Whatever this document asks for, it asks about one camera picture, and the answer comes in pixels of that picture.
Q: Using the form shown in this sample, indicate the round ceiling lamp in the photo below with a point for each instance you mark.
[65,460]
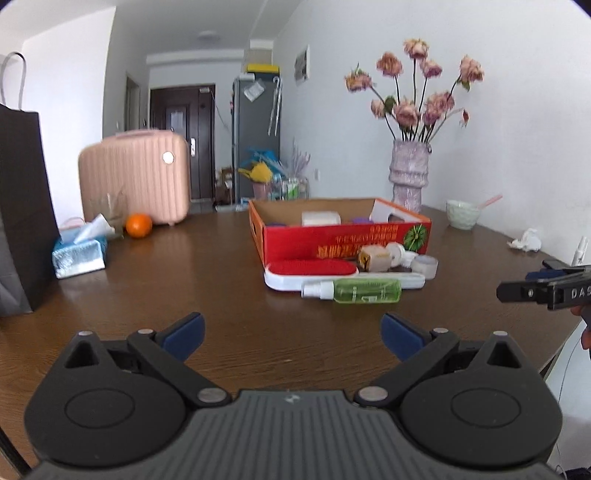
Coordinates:
[209,35]

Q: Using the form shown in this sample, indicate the pink ribbed suitcase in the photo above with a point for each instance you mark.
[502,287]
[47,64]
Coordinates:
[134,180]

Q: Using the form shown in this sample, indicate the small white jar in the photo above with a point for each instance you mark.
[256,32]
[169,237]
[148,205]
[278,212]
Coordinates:
[425,266]

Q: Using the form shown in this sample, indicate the paper sheet on refrigerator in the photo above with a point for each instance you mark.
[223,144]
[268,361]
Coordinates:
[253,90]

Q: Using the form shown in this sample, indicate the small purple item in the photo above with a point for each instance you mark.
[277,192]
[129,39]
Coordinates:
[362,221]

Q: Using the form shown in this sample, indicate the pink spoon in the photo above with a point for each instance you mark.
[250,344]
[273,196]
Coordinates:
[490,201]

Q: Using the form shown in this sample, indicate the small white bottle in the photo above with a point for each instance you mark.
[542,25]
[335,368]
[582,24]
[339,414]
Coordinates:
[580,251]

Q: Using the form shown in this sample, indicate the white rectangular box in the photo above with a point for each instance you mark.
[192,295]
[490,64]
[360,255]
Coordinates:
[321,218]

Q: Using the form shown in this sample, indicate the white wall panel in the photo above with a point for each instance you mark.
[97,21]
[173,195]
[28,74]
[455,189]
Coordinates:
[301,65]

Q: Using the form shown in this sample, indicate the white tape roll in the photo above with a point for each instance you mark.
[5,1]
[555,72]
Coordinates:
[395,253]

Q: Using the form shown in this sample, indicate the orange fruit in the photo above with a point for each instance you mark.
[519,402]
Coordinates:
[139,225]

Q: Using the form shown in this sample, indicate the pale purple vase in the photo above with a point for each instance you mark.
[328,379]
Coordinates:
[408,180]

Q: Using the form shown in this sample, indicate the small beige jar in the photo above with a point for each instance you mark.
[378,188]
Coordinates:
[373,258]

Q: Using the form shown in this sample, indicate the red cardboard box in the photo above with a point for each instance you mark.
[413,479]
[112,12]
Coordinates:
[295,242]

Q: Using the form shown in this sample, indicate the yellow box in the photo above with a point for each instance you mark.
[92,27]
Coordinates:
[262,69]

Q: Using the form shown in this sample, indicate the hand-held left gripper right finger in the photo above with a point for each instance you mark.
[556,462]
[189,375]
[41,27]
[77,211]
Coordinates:
[400,334]

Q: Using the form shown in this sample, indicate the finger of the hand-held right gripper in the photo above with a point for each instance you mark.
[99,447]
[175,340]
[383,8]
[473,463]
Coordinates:
[524,291]
[547,275]

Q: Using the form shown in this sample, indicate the clear drinking glass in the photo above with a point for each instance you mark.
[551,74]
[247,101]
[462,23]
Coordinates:
[111,207]

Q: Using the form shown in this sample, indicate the red and white lint brush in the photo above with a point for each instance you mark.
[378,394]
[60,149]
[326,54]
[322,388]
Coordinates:
[314,268]

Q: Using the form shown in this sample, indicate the dark brown door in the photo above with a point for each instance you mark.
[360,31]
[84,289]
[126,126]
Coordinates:
[203,138]

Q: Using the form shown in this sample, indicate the pale green bowl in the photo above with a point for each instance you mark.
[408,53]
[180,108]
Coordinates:
[463,215]

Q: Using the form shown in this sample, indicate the dried pink roses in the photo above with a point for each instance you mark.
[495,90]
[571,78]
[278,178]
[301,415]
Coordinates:
[406,110]

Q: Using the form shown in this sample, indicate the person's right hand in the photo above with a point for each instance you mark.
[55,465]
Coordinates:
[587,336]

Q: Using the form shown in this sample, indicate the folded clear umbrella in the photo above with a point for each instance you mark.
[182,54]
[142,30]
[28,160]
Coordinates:
[276,106]

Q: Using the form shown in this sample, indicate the white carton with cutout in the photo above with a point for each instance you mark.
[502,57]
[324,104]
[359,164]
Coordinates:
[406,215]

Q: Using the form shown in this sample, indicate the black paper bag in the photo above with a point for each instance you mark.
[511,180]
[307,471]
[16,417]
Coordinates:
[23,207]

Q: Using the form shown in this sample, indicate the dried lavender bunch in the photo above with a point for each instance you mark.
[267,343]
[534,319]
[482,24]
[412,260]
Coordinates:
[299,159]

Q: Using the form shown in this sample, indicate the crumpled white tissue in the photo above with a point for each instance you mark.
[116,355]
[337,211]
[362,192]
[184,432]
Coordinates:
[526,241]

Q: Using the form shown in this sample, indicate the grey refrigerator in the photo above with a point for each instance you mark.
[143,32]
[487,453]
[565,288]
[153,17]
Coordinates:
[251,134]

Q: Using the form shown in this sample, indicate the blue tissue pack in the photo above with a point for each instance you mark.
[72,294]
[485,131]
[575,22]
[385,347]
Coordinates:
[78,256]

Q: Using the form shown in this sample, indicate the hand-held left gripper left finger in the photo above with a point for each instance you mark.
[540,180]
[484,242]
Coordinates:
[185,333]

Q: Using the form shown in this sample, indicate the green spray bottle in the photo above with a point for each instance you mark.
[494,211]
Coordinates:
[364,291]

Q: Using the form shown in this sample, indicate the blue and yellow clutter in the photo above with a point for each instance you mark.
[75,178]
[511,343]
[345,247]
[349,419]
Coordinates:
[261,167]

